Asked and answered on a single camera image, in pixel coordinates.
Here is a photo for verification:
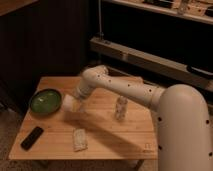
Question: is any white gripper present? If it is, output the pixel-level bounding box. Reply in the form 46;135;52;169
73;81;91;112

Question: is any white ceramic cup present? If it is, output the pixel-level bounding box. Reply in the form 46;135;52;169
62;94;79;112

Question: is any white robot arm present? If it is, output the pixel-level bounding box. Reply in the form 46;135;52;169
74;65;213;171

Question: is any green ceramic bowl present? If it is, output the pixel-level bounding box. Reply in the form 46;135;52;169
29;89;62;115

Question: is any wooden table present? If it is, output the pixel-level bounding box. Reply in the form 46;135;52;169
8;76;158;161

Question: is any black remote control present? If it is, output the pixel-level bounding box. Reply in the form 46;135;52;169
20;127;44;150

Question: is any metal pole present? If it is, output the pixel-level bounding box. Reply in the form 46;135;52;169
98;0;104;41

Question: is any wooden shelf unit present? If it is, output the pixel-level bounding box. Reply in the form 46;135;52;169
89;0;213;101

